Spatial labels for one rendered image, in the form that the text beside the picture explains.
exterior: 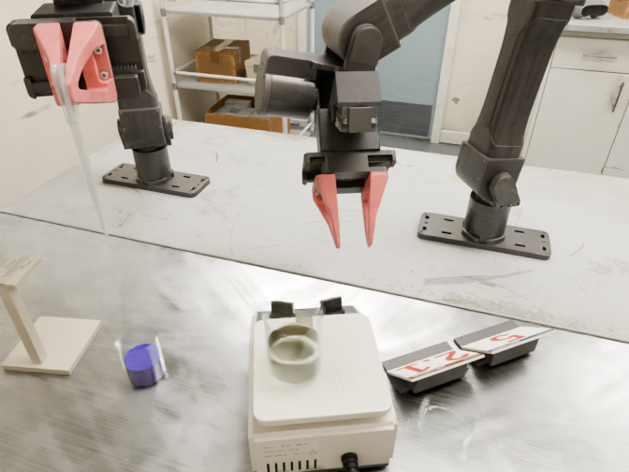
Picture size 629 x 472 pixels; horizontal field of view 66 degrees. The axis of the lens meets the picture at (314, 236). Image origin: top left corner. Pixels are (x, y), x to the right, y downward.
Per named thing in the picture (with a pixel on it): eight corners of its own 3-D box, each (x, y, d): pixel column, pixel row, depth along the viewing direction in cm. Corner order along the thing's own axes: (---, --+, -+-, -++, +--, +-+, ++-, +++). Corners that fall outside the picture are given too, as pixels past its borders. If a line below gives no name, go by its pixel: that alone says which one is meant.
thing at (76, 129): (102, 234, 44) (52, 64, 36) (112, 232, 45) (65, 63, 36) (100, 242, 44) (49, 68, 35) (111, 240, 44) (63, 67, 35)
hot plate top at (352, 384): (253, 325, 50) (252, 318, 49) (367, 317, 51) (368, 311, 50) (253, 428, 40) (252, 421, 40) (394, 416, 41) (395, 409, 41)
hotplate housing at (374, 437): (253, 327, 61) (248, 278, 56) (356, 320, 62) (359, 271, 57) (252, 508, 42) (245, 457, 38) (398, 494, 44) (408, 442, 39)
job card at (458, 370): (380, 363, 56) (383, 338, 54) (446, 342, 59) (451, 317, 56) (407, 405, 51) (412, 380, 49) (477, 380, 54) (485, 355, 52)
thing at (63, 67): (80, 119, 38) (65, 61, 36) (78, 125, 37) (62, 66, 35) (71, 119, 38) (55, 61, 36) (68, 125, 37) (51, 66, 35)
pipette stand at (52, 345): (41, 320, 61) (6, 237, 54) (102, 324, 61) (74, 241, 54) (3, 370, 55) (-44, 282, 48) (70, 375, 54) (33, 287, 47)
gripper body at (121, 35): (132, 19, 41) (137, 2, 47) (1, 24, 39) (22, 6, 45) (147, 94, 45) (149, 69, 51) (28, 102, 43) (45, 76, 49)
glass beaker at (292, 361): (264, 349, 47) (258, 286, 42) (319, 345, 47) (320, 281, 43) (267, 403, 42) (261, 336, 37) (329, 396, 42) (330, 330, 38)
